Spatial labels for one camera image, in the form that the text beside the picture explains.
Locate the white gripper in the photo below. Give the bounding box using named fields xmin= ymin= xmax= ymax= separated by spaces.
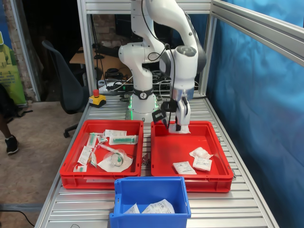
xmin=161 ymin=96 xmax=191 ymax=132

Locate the red box with bandages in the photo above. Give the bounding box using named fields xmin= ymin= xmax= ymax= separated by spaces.
xmin=150 ymin=120 xmax=235 ymax=193

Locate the yellow emergency stop box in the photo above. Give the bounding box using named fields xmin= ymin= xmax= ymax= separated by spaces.
xmin=88 ymin=89 xmax=107 ymax=109

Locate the red box with syringes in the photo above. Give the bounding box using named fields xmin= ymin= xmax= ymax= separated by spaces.
xmin=59 ymin=119 xmax=144 ymax=190

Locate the gauze roll in clear wrapper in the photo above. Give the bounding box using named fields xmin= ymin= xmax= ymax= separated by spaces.
xmin=189 ymin=146 xmax=214 ymax=159

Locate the white printed bandage pack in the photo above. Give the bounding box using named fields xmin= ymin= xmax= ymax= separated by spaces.
xmin=142 ymin=199 xmax=176 ymax=214
xmin=172 ymin=161 xmax=198 ymax=176
xmin=123 ymin=203 xmax=141 ymax=214
xmin=192 ymin=156 xmax=212 ymax=172

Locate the large green syringe pack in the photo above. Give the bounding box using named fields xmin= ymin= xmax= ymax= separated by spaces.
xmin=108 ymin=134 xmax=139 ymax=146

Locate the flat white label pack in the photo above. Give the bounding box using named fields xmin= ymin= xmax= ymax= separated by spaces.
xmin=104 ymin=129 xmax=128 ymax=138

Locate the power strip with green light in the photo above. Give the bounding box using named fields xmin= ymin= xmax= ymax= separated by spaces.
xmin=98 ymin=83 xmax=134 ymax=93

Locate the coiled tubing pouch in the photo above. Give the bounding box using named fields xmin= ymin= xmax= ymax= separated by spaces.
xmin=96 ymin=148 xmax=134 ymax=173

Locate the long thin syringe pack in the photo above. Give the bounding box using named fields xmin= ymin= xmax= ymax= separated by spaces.
xmin=94 ymin=144 xmax=118 ymax=153

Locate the blue storage bin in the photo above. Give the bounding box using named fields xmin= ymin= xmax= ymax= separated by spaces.
xmin=109 ymin=176 xmax=192 ymax=228

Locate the black desk device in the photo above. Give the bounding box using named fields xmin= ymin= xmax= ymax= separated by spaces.
xmin=105 ymin=67 xmax=124 ymax=79

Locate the green needle pack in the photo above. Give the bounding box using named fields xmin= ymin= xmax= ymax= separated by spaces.
xmin=88 ymin=152 xmax=98 ymax=169

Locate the blue backdrop cloth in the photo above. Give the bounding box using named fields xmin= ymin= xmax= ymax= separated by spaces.
xmin=205 ymin=0 xmax=304 ymax=228

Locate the flat white printed pack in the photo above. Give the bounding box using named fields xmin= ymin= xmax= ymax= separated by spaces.
xmin=77 ymin=145 xmax=93 ymax=166

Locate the small green tipped syringe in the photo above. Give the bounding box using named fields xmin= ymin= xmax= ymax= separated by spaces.
xmin=72 ymin=164 xmax=88 ymax=173

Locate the dark office chair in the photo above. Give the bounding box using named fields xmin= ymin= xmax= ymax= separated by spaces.
xmin=41 ymin=39 xmax=90 ymax=139

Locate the dark monitor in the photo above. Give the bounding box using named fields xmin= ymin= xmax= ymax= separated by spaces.
xmin=115 ymin=14 xmax=133 ymax=38

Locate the wooden desk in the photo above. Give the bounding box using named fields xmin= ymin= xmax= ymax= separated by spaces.
xmin=69 ymin=46 xmax=122 ymax=72

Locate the black sneaker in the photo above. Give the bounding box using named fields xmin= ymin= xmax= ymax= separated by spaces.
xmin=4 ymin=134 xmax=19 ymax=155

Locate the person leg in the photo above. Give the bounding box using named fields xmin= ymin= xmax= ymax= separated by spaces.
xmin=0 ymin=83 xmax=17 ymax=141

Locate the green yellow poster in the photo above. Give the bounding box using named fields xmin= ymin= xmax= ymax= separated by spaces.
xmin=0 ymin=30 xmax=28 ymax=107

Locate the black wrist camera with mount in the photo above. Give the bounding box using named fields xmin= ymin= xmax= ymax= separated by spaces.
xmin=152 ymin=101 xmax=178 ymax=124

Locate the black camera cable on arm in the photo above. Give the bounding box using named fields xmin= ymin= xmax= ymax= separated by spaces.
xmin=141 ymin=0 xmax=176 ymax=128

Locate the aluminium frame post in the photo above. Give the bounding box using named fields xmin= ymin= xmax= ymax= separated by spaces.
xmin=76 ymin=0 xmax=95 ymax=95
xmin=199 ymin=13 xmax=218 ymax=97

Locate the long aluminium frame beam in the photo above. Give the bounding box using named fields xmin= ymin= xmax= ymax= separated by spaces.
xmin=210 ymin=0 xmax=304 ymax=66

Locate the short aluminium frame beam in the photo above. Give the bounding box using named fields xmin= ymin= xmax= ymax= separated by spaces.
xmin=84 ymin=0 xmax=212 ymax=15

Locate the black strap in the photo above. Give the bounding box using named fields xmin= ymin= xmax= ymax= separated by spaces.
xmin=15 ymin=108 xmax=34 ymax=119

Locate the black floor cable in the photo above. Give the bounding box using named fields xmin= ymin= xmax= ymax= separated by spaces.
xmin=0 ymin=209 xmax=36 ymax=228

